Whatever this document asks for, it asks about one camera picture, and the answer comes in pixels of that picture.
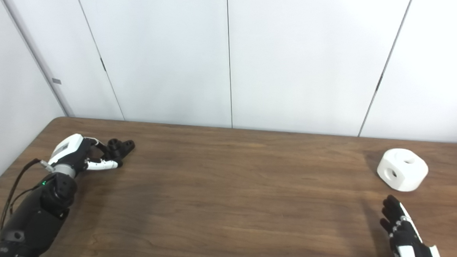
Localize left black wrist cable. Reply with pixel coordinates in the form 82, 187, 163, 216
0, 158, 52, 232

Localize black flanged holder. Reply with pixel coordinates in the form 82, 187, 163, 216
107, 138, 136, 160

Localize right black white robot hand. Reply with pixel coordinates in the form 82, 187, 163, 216
379, 193, 441, 257

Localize round white plastic piece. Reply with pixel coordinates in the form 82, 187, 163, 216
376, 148, 430, 193

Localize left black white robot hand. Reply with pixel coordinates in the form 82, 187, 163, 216
46, 132, 123, 178

